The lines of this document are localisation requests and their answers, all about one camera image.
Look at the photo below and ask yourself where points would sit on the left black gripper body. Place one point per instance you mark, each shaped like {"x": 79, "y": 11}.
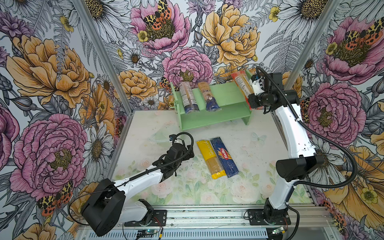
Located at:
{"x": 191, "y": 155}

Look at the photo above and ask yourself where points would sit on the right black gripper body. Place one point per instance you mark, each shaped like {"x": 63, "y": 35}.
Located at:
{"x": 261, "y": 99}

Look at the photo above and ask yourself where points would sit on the yellow Pastatime spaghetti bag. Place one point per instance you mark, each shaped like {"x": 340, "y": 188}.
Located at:
{"x": 212, "y": 161}

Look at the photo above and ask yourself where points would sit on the red white label spaghetti bag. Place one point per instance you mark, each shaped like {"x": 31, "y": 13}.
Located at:
{"x": 242, "y": 81}

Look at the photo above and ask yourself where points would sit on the clear grey label spaghetti bag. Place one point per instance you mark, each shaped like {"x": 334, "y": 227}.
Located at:
{"x": 189, "y": 101}

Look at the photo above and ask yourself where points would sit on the blue Barilla spaghetti box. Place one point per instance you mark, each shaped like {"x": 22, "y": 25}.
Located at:
{"x": 224, "y": 157}

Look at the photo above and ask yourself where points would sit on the yellow blue spaghetti bag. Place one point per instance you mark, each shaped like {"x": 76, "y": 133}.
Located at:
{"x": 211, "y": 103}

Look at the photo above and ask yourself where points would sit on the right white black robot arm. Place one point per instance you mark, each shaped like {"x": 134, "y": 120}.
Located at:
{"x": 302, "y": 157}

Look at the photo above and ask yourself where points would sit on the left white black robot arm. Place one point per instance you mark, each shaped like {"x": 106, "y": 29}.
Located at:
{"x": 110, "y": 204}

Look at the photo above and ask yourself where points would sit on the green wooden two-tier shelf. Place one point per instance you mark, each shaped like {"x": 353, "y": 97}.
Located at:
{"x": 233, "y": 118}

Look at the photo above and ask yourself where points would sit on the small green circuit board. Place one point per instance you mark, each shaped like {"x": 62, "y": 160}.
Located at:
{"x": 145, "y": 234}

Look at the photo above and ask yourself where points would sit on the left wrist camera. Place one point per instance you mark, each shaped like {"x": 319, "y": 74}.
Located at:
{"x": 174, "y": 139}

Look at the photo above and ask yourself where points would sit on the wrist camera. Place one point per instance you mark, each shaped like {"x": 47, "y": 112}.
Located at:
{"x": 258, "y": 84}
{"x": 174, "y": 139}

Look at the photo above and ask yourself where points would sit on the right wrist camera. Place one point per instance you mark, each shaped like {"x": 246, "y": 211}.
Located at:
{"x": 258, "y": 84}

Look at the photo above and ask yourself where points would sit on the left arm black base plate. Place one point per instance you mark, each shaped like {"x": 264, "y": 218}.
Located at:
{"x": 154, "y": 219}

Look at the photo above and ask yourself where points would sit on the aluminium front rail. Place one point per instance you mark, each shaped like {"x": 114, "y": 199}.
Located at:
{"x": 230, "y": 222}

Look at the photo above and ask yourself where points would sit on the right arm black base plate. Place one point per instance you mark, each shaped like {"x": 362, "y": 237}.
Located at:
{"x": 259, "y": 217}

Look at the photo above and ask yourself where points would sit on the right aluminium corner post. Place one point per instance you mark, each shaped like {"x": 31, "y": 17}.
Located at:
{"x": 313, "y": 38}

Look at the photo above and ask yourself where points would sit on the aluminium corner post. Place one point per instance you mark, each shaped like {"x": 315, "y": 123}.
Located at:
{"x": 96, "y": 39}
{"x": 313, "y": 38}

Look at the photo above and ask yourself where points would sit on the left aluminium corner post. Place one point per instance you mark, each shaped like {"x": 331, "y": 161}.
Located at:
{"x": 96, "y": 39}

